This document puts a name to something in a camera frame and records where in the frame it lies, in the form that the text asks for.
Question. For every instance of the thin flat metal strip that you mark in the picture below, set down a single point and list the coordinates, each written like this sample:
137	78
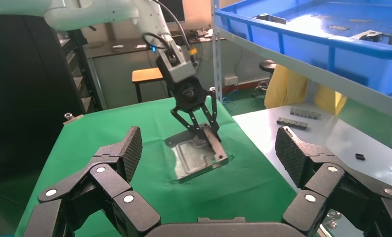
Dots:
338	27
359	20

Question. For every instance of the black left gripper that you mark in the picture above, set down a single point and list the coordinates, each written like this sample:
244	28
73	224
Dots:
189	93

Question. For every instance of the wooden seat stool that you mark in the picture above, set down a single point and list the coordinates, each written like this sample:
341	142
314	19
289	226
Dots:
146	75

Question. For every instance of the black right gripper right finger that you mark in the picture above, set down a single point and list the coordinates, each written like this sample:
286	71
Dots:
323	181

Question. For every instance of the black round stool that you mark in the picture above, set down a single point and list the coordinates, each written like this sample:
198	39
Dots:
267	65

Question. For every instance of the dark metal frame part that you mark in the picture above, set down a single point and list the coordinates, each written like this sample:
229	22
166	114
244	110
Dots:
269	18

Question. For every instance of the ridged silver metal bar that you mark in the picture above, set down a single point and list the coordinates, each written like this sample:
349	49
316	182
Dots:
305	113
292	123

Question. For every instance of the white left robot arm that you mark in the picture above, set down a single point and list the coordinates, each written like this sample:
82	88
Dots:
94	13

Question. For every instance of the small black plastic clip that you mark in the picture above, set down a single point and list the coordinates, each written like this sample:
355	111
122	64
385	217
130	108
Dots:
360	157

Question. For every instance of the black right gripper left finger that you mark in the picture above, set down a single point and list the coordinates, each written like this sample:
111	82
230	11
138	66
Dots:
112	178

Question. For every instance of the green table cloth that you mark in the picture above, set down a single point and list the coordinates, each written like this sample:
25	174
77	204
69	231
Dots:
100	130

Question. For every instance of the white metal shelf rack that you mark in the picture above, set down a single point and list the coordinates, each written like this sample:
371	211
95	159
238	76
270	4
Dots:
330	144

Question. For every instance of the grey wall socket box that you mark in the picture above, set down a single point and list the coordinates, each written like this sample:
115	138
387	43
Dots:
231	80

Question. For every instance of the silver metal housing part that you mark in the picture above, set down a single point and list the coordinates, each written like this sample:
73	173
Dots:
195	157

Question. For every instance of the silver cast metal part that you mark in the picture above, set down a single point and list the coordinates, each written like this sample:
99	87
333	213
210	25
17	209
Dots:
374	35

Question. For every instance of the black equipment cabinet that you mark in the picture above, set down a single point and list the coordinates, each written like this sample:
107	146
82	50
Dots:
19	98

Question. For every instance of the silver table clamp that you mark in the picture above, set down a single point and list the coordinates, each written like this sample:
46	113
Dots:
211	89
331	217
68	115

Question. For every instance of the yellow work coat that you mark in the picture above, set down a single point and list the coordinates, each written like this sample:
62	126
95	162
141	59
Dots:
284	88

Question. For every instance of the large blue plastic bin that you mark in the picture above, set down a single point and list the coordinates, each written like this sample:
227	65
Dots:
313	49

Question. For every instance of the black computer monitor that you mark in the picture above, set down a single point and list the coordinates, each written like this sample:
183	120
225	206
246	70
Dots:
178	8

